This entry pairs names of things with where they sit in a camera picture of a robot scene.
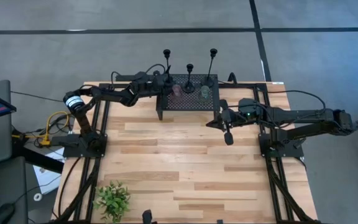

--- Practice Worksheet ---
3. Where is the black computer mouse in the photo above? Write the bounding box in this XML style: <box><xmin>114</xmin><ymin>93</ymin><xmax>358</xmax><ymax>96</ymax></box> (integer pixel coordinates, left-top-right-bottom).
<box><xmin>0</xmin><ymin>202</ymin><xmax>16</xmax><ymax>224</ymax></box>

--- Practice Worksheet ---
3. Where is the small green potted plant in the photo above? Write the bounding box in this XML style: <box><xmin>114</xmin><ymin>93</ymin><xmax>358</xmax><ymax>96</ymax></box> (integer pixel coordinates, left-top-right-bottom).
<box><xmin>92</xmin><ymin>181</ymin><xmax>132</xmax><ymax>224</ymax></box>

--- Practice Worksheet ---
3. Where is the short black candlestick holder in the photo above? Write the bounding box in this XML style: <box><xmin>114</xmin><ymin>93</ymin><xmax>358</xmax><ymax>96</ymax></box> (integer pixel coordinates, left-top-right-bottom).
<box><xmin>181</xmin><ymin>63</ymin><xmax>196</xmax><ymax>94</ymax></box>

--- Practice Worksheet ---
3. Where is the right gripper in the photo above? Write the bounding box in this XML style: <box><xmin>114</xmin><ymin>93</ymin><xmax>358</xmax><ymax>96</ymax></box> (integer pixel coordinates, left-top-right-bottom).
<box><xmin>206</xmin><ymin>99</ymin><xmax>251</xmax><ymax>146</ymax></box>

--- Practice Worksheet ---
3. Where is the white paper sheet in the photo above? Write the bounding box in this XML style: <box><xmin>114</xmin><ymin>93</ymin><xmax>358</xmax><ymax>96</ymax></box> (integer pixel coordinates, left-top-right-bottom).
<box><xmin>32</xmin><ymin>147</ymin><xmax>65</xmax><ymax>196</ymax></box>

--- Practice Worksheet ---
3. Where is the black aluminium table frame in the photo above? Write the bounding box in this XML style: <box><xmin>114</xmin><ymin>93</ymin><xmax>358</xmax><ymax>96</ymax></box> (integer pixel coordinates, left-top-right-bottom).
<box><xmin>51</xmin><ymin>73</ymin><xmax>321</xmax><ymax>224</ymax></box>

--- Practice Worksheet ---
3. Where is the pink ribbed glass candle holder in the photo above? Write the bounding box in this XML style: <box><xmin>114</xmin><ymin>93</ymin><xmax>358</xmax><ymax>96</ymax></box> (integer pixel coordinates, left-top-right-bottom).
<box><xmin>170</xmin><ymin>83</ymin><xmax>185</xmax><ymax>104</ymax></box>

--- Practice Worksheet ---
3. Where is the yellow cable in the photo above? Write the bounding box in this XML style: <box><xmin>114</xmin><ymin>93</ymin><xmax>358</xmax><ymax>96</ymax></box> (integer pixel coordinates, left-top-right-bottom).
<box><xmin>43</xmin><ymin>110</ymin><xmax>71</xmax><ymax>147</ymax></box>

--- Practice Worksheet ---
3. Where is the black stand base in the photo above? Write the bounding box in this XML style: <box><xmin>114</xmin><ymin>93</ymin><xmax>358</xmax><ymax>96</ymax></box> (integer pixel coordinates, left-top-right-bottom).
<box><xmin>11</xmin><ymin>124</ymin><xmax>65</xmax><ymax>175</ymax></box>

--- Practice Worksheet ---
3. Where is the black perforated metal shelf riser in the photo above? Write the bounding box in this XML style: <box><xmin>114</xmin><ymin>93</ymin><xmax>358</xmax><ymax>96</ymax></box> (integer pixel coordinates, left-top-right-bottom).
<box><xmin>155</xmin><ymin>73</ymin><xmax>221</xmax><ymax>121</ymax></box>

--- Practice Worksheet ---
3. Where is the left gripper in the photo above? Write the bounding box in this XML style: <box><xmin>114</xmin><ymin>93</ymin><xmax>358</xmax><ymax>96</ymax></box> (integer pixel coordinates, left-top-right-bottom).
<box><xmin>131</xmin><ymin>70</ymin><xmax>175</xmax><ymax>102</ymax></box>

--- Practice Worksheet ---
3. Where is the tall black candlestick holder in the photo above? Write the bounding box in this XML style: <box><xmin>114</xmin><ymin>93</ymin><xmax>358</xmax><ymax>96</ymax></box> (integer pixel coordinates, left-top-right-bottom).
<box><xmin>200</xmin><ymin>48</ymin><xmax>219</xmax><ymax>89</ymax></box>
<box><xmin>162</xmin><ymin>49</ymin><xmax>176</xmax><ymax>90</ymax></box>

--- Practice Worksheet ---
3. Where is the green ribbed glass candle holder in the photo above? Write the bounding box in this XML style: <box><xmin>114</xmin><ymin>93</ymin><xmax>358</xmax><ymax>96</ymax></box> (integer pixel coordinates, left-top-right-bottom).
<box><xmin>197</xmin><ymin>85</ymin><xmax>213</xmax><ymax>104</ymax></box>

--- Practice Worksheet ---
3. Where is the looped black camera cable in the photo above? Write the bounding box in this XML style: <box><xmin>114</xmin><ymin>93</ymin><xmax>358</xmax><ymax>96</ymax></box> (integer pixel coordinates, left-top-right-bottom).
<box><xmin>110</xmin><ymin>63</ymin><xmax>167</xmax><ymax>85</ymax></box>

